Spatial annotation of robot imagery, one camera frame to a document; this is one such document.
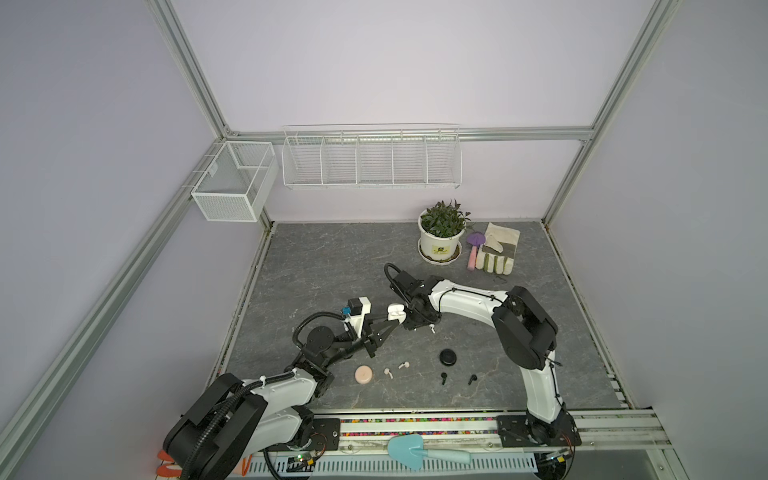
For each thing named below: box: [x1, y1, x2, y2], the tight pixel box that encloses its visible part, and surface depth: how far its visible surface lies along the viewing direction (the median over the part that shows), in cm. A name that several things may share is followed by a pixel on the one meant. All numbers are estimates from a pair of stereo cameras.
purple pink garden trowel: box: [467, 232, 486, 271], surface depth 113 cm
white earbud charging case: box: [387, 304, 407, 322], surface depth 76 cm
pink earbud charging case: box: [354, 365, 373, 385], surface depth 84 cm
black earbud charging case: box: [439, 348, 457, 367], surface depth 87 cm
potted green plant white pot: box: [417, 199, 471, 265], surface depth 104 cm
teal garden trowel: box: [387, 434, 472, 471], surface depth 72 cm
